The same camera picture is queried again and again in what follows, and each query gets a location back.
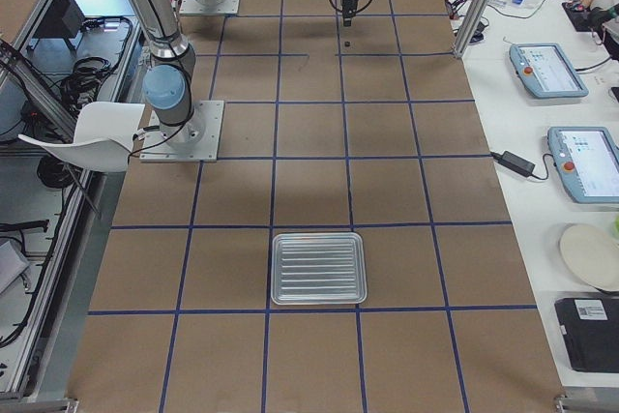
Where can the white plastic chair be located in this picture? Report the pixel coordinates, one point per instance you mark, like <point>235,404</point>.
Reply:
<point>103,137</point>

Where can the blue teach pendant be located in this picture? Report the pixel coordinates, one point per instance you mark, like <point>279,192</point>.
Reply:
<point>586,159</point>
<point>546,72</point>

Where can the blue teach pendant far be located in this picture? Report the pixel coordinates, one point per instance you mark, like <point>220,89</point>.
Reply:
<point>546,72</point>

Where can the cream round plate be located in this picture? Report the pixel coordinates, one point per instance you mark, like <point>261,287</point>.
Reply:
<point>591,255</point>

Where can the ribbed metal tray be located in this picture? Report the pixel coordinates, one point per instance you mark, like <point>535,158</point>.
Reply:
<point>318,269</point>

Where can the black flat box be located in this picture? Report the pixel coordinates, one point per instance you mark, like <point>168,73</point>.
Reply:
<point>590,331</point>

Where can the black power adapter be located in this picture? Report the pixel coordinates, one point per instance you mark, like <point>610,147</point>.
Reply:
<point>514,163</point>

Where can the blue teach pendant near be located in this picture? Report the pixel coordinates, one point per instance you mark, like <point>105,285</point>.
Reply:
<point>586,159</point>

